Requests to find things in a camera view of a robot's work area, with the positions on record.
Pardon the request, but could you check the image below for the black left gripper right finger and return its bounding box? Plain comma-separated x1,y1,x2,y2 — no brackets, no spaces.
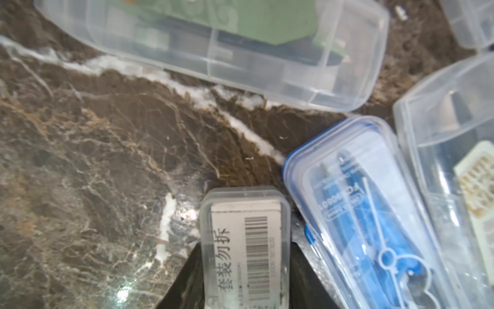
289,242,338,309

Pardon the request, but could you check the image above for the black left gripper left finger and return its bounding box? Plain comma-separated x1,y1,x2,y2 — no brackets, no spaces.
156,242,205,309

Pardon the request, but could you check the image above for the barcode label clear case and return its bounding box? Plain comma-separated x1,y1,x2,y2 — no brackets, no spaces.
199,186,291,308

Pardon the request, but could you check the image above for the blue compass case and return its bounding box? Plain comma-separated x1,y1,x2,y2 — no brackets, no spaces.
283,116,461,308

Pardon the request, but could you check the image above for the gold label clear case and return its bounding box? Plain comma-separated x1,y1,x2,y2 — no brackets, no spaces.
393,53,493,308

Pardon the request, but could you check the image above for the green clear case left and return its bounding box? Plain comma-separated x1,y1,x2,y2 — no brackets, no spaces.
34,1,390,111

